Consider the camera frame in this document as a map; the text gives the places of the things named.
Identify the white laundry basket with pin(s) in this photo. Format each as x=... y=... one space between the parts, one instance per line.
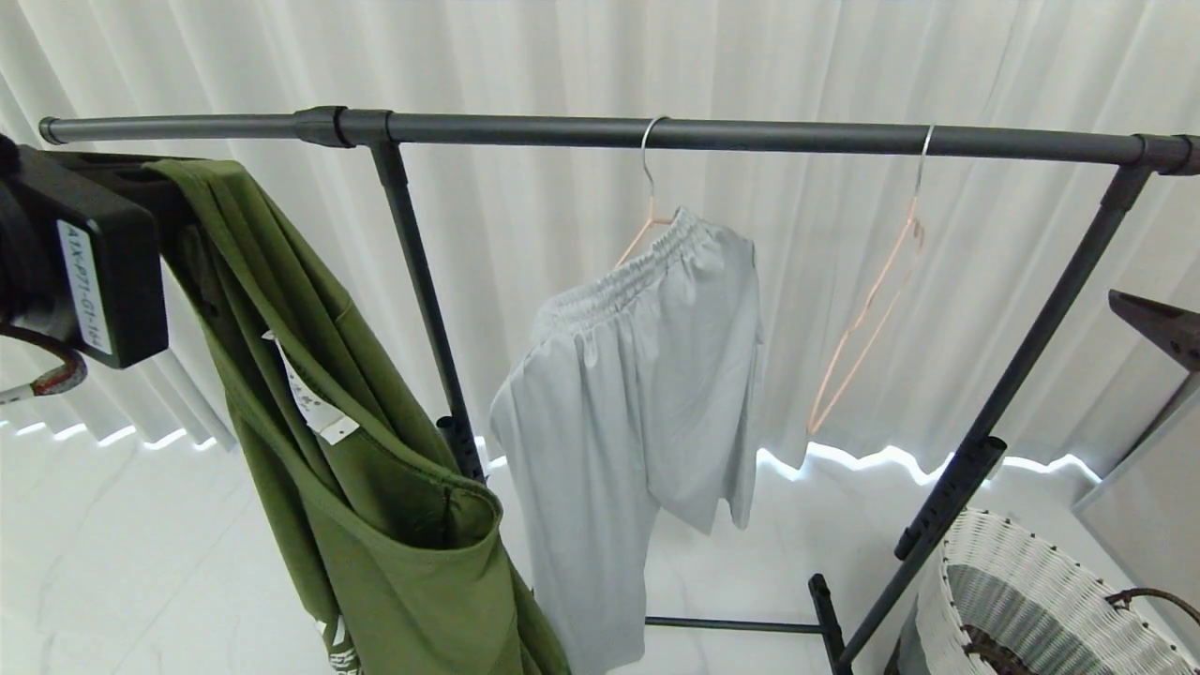
x=1031 y=581

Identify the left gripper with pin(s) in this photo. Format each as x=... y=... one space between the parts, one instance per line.
x=94 y=281

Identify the green garment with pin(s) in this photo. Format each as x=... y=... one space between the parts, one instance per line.
x=375 y=525

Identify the white curtain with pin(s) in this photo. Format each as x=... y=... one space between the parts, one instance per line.
x=562 y=56

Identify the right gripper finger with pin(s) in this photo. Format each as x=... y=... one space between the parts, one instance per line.
x=1172 y=333

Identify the pale grey shorts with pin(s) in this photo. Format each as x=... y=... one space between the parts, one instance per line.
x=637 y=394

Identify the black clothes rack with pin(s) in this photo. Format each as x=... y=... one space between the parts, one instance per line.
x=750 y=134

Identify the pink clothes hanger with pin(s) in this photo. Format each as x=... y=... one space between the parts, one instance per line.
x=915 y=220
x=649 y=202

